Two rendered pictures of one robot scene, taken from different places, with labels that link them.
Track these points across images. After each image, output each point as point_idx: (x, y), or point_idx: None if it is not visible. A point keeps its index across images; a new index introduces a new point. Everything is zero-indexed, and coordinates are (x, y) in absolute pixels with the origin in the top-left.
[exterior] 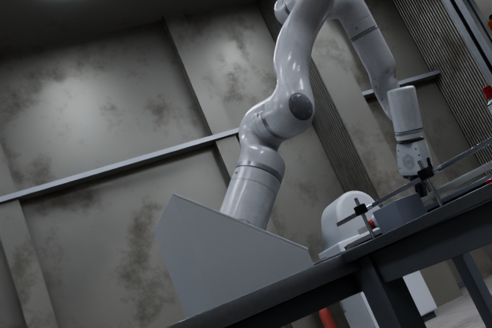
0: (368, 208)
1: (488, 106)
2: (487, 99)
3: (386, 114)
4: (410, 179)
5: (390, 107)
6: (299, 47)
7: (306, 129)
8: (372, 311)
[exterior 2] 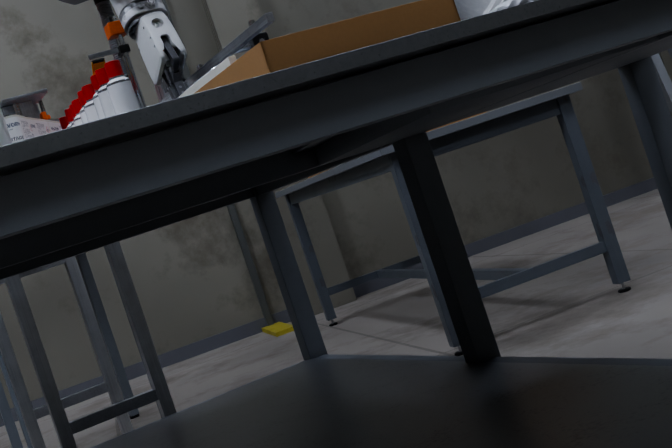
0: (243, 51)
1: (130, 81)
2: (123, 73)
3: None
4: (179, 70)
5: None
6: None
7: None
8: (431, 149)
